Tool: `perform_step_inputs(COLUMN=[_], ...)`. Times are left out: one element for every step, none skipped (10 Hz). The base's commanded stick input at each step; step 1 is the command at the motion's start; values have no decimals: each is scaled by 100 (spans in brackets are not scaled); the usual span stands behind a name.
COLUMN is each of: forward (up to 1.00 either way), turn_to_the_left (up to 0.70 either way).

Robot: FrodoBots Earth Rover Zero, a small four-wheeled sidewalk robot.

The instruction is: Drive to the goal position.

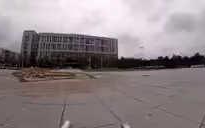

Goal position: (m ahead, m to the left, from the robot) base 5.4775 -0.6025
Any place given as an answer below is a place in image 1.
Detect large grey multi-storey building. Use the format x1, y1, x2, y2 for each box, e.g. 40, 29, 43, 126
20, 29, 119, 69

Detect grey paved plaza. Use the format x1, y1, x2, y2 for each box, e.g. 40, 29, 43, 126
0, 67, 205, 128

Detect robot's own part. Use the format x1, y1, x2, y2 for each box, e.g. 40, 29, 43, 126
60, 119, 72, 128
121, 122, 131, 128

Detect row of dark trees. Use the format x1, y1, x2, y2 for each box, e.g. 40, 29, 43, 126
117, 46, 205, 70

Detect low grey building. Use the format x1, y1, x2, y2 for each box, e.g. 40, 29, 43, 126
0, 47, 21, 67

